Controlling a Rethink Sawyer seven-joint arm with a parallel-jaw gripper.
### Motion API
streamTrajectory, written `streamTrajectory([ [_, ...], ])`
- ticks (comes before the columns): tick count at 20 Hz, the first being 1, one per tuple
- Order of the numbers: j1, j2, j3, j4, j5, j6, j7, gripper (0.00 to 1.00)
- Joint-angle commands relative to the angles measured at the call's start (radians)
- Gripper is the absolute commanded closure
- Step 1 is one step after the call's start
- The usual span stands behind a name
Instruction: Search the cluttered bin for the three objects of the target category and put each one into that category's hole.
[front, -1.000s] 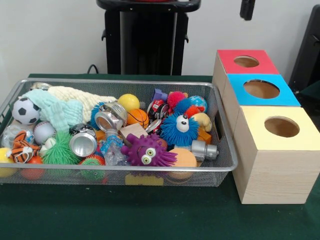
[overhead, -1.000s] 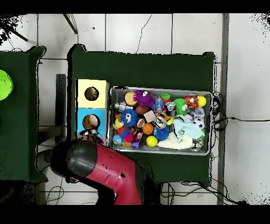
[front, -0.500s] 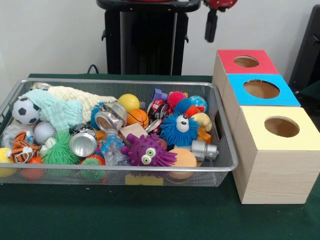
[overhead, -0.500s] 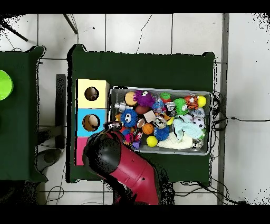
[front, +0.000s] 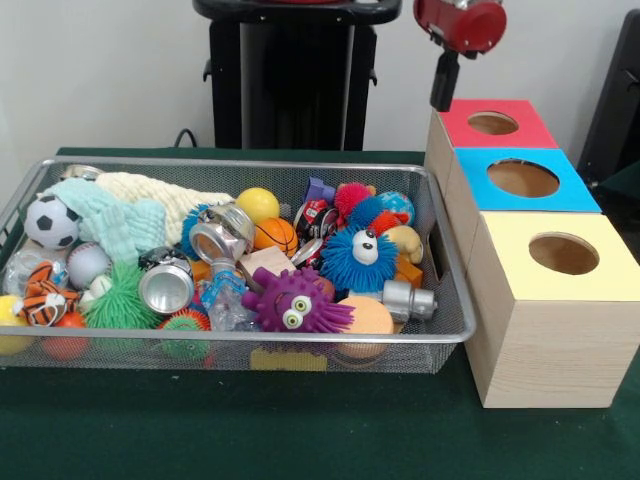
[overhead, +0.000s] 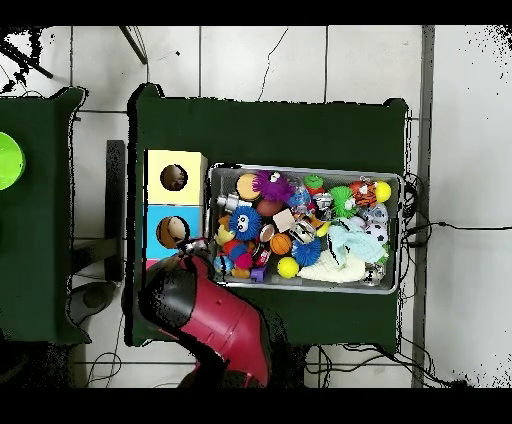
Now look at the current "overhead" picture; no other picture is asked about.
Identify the purple spiky ball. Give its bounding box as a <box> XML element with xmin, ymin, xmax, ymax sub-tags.
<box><xmin>252</xmin><ymin>168</ymin><xmax>297</xmax><ymax>206</ymax></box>

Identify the cream knit cloth roll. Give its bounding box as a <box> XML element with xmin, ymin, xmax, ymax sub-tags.
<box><xmin>299</xmin><ymin>254</ymin><xmax>368</xmax><ymax>284</ymax></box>

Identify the mint green knit cloth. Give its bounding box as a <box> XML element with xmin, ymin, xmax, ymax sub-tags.
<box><xmin>326</xmin><ymin>219</ymin><xmax>389</xmax><ymax>269</ymax></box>

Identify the clear mesh bin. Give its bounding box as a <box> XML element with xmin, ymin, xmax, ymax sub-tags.
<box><xmin>205</xmin><ymin>163</ymin><xmax>405</xmax><ymax>297</ymax></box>

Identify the wooden three-hole box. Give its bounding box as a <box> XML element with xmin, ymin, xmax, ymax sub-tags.
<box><xmin>142</xmin><ymin>148</ymin><xmax>209</xmax><ymax>269</ymax></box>

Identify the brown toy football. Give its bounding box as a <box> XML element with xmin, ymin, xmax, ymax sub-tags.
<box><xmin>257</xmin><ymin>198</ymin><xmax>283</xmax><ymax>220</ymax></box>

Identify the blue fuzzy monster toy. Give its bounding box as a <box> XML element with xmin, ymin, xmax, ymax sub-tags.
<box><xmin>228</xmin><ymin>206</ymin><xmax>264</xmax><ymax>243</ymax></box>

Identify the yellow ball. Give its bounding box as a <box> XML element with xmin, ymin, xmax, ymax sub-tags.
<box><xmin>276</xmin><ymin>255</ymin><xmax>301</xmax><ymax>281</ymax></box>

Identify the dark green tablecloth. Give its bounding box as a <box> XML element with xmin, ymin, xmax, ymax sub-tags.
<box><xmin>126</xmin><ymin>83</ymin><xmax>409</xmax><ymax>355</ymax></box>

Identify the orange tiger plush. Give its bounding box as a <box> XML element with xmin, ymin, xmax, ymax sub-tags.
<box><xmin>349</xmin><ymin>180</ymin><xmax>379</xmax><ymax>208</ymax></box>

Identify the black and white soccer ball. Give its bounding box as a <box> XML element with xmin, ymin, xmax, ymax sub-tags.
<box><xmin>366</xmin><ymin>223</ymin><xmax>391</xmax><ymax>246</ymax></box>

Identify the black upright bar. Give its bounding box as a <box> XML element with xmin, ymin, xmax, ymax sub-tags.
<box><xmin>105</xmin><ymin>139</ymin><xmax>128</xmax><ymax>283</ymax></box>

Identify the black tripod leg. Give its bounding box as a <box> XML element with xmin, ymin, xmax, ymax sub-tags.
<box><xmin>0</xmin><ymin>35</ymin><xmax>54</xmax><ymax>80</ymax></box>
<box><xmin>119</xmin><ymin>25</ymin><xmax>149</xmax><ymax>65</ymax></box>

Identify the green covered side table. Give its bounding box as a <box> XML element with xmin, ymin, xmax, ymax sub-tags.
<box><xmin>0</xmin><ymin>86</ymin><xmax>89</xmax><ymax>347</ymax></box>

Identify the lime green round object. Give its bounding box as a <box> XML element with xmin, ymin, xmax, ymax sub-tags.
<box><xmin>0</xmin><ymin>131</ymin><xmax>26</xmax><ymax>192</ymax></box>

